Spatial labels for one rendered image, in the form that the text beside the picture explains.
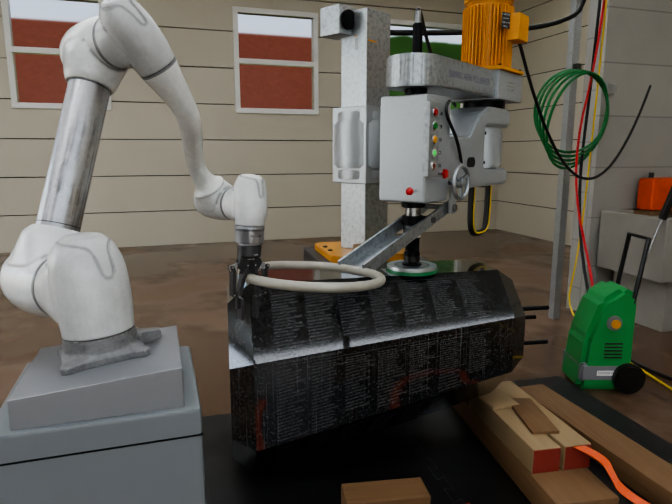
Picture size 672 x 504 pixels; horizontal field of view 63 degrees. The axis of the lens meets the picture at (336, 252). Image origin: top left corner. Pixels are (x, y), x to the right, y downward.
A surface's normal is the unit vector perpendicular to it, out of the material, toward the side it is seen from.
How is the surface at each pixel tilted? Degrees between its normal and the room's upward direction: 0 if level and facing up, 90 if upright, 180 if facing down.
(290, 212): 90
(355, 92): 90
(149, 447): 90
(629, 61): 90
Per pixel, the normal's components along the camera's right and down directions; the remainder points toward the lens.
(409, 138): -0.62, 0.14
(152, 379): 0.31, 0.17
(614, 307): -0.01, 0.18
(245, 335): -0.57, -0.39
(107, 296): 0.68, 0.04
